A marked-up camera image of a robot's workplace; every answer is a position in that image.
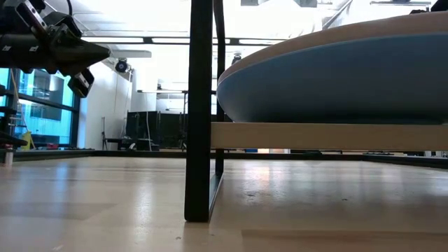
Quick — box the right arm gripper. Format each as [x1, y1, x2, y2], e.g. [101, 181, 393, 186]
[409, 0, 448, 15]

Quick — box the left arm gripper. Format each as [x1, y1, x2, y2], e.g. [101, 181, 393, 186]
[0, 0, 112, 77]

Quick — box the cream plate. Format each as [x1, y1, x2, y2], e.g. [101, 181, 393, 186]
[217, 10, 448, 85]

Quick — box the blue plate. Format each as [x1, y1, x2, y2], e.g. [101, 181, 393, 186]
[216, 31, 448, 125]

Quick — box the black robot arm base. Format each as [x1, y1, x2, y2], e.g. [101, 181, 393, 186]
[0, 83, 28, 164]

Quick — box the light wooden shelf board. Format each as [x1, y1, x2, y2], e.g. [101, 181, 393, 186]
[211, 122, 448, 151]

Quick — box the black framed window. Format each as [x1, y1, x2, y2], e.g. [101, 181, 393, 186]
[0, 68, 82, 148]

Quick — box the thin black stand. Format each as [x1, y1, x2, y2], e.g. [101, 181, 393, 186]
[101, 117, 108, 151]

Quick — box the yellow floor sign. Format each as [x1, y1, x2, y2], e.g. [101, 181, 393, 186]
[20, 131, 36, 152]

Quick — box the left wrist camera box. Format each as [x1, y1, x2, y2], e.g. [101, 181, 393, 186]
[66, 68, 95, 99]

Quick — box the ceiling light rail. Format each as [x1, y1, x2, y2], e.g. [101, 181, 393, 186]
[82, 36, 291, 47]

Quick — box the black partition wall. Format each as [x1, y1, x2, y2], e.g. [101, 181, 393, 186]
[125, 111, 234, 150]

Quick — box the black metal shelf frame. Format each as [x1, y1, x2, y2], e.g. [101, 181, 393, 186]
[183, 0, 227, 223]

